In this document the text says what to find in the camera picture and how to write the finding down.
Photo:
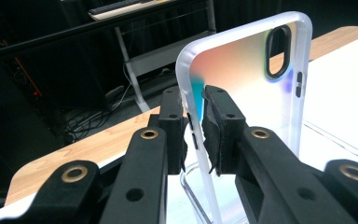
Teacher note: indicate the iridescent phone case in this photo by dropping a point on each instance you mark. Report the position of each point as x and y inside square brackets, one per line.
[245, 68]

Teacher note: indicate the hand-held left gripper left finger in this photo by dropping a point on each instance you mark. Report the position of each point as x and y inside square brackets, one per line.
[173, 133]

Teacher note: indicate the clear plastic tray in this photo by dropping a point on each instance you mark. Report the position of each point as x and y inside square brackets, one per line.
[187, 189]

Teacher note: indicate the black keyboard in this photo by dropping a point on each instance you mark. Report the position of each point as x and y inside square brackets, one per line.
[115, 6]

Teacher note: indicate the white table mat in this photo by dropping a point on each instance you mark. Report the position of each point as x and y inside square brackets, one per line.
[341, 90]

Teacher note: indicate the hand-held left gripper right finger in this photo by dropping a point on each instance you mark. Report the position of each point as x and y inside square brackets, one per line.
[222, 137]

